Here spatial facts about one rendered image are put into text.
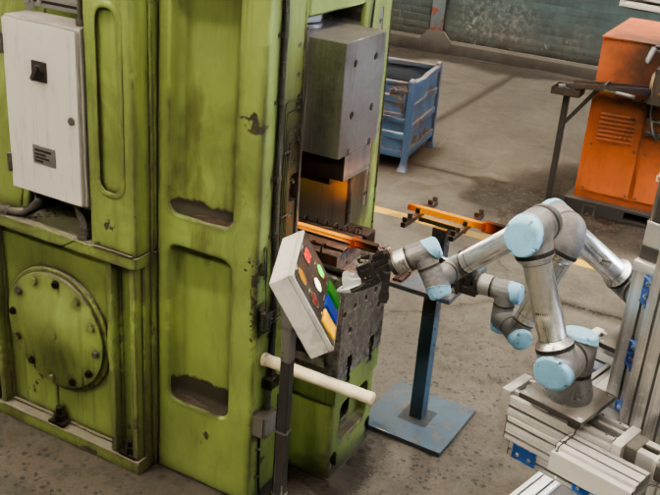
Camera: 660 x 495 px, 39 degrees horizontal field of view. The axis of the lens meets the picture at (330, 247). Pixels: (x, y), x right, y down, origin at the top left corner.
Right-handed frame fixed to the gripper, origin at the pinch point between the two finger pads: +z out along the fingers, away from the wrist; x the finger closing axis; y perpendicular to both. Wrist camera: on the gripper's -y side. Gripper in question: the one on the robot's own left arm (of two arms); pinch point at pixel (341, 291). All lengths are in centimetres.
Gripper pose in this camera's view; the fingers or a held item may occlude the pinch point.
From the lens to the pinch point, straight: 302.9
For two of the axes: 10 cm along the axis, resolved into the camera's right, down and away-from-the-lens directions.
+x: -0.7, 4.1, -9.1
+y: -4.4, -8.3, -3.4
